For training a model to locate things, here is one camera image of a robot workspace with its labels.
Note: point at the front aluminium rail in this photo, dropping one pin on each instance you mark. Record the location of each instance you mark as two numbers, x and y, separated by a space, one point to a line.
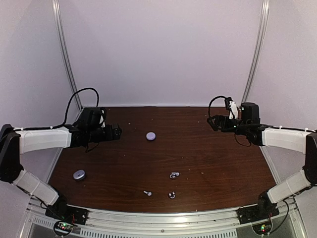
222 223

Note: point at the left aluminium frame post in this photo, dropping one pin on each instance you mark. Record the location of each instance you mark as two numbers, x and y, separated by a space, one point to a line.
63 45

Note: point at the round lilac earbud case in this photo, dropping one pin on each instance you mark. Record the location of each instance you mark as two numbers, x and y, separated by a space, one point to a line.
150 136

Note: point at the aluminium frame post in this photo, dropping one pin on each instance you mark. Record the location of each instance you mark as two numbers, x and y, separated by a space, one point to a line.
63 45
264 15

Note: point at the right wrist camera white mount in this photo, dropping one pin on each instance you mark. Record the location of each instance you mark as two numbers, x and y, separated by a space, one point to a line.
231 107

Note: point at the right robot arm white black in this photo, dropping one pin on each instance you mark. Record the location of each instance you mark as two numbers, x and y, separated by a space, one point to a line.
245 120

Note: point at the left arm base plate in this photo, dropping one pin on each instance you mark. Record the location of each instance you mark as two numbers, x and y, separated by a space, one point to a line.
72 215

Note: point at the clip-on purple chrome earbud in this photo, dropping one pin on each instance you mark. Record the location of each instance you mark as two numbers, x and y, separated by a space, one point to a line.
173 176

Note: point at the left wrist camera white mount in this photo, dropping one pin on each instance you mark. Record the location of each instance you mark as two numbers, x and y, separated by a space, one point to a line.
102 119

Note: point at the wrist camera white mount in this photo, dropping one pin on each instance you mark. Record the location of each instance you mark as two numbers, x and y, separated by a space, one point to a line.
102 119
231 107

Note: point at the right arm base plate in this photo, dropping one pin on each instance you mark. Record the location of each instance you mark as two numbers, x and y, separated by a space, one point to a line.
253 214

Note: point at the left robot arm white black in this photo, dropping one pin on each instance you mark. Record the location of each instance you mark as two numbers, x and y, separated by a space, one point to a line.
90 127

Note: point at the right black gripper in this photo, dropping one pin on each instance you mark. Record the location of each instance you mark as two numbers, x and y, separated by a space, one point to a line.
219 118

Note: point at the grey-purple earbud charging case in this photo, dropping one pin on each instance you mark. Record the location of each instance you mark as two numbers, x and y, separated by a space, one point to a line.
79 175

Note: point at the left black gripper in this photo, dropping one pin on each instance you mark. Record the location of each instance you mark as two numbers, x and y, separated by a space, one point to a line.
109 136

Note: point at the right aluminium frame post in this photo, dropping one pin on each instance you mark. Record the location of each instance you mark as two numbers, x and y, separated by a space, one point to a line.
264 15

